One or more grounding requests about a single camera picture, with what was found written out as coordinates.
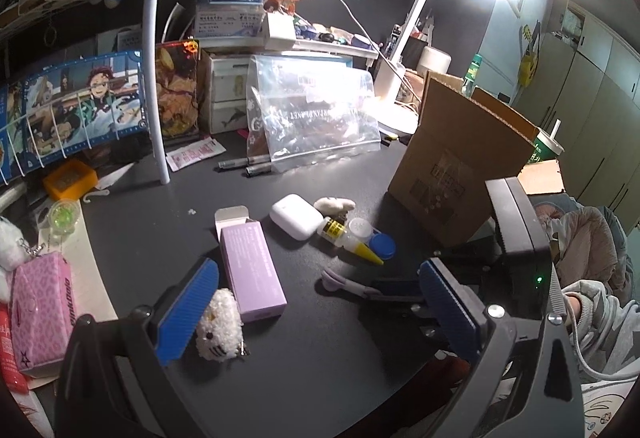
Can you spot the white mini drawer unit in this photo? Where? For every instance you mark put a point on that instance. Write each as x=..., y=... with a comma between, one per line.
x=225, y=93

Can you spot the white printed carton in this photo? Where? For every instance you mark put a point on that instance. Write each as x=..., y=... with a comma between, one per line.
x=230, y=20

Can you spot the anime card display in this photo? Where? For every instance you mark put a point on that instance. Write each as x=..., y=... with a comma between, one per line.
x=177, y=90

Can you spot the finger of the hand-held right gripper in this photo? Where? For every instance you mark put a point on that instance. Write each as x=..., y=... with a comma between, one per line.
x=395, y=289
x=467, y=259

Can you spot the clear green capsule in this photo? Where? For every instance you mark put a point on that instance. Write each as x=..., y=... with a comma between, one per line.
x=64, y=216

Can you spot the white desk lamp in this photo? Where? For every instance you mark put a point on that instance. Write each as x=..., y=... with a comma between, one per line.
x=400, y=68

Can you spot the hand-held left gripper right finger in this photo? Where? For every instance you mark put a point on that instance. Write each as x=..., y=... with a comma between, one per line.
x=450, y=313

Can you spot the red tube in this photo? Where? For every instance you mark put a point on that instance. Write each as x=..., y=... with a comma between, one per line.
x=11, y=353

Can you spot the small white box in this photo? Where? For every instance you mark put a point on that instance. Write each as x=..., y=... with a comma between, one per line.
x=277, y=25

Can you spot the blue white contact lens case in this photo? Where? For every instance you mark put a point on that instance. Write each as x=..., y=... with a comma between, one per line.
x=375, y=238

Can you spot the white paper roll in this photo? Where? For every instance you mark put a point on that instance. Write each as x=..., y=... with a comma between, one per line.
x=434, y=60

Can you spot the brown cardboard box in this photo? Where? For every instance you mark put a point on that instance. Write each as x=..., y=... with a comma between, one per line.
x=460, y=158

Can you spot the white curved pole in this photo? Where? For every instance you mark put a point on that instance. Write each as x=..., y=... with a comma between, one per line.
x=152, y=68

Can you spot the pink paper packet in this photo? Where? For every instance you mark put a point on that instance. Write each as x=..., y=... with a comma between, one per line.
x=195, y=153

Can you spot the white printed cloth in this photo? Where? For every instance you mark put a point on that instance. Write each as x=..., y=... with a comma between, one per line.
x=602, y=408

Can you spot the white earbuds case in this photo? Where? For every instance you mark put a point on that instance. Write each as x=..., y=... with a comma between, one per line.
x=296, y=216

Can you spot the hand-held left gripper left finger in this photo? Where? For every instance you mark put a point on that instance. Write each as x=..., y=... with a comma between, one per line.
x=186, y=313

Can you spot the purple carton box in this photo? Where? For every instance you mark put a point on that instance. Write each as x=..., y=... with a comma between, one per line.
x=252, y=268

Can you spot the white desk shelf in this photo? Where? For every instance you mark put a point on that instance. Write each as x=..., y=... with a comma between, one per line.
x=330, y=49

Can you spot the anime wall poster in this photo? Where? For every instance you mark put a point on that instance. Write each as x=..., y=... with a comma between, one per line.
x=70, y=108

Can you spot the yellow cartoon sticker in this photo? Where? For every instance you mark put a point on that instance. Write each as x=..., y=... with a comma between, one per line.
x=527, y=63

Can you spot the white crochet cat plush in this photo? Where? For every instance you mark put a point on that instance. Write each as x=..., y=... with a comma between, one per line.
x=220, y=329

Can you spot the grey cabinet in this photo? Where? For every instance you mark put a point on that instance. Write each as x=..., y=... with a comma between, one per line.
x=580, y=83

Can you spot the yellow-tipped glue bottle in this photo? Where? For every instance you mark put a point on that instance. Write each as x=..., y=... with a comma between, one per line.
x=345, y=238

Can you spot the green paper cup with straw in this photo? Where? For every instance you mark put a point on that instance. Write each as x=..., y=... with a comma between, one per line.
x=545, y=145

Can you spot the small beige plush toy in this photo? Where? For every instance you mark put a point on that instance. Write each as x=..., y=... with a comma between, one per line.
x=334, y=205

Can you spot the clear zip bag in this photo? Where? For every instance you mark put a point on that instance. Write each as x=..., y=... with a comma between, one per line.
x=310, y=113

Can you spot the small orange tray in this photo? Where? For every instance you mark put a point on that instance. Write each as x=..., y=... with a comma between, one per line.
x=70, y=179

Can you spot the green drink bottle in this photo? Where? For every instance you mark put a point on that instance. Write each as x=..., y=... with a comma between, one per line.
x=472, y=74

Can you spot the white plastic hook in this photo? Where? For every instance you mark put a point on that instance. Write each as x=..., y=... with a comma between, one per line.
x=95, y=196

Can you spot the pink fleece garment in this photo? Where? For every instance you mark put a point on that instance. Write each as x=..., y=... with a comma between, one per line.
x=587, y=243

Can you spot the pink leopard pouch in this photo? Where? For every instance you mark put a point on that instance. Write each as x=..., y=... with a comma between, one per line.
x=42, y=318

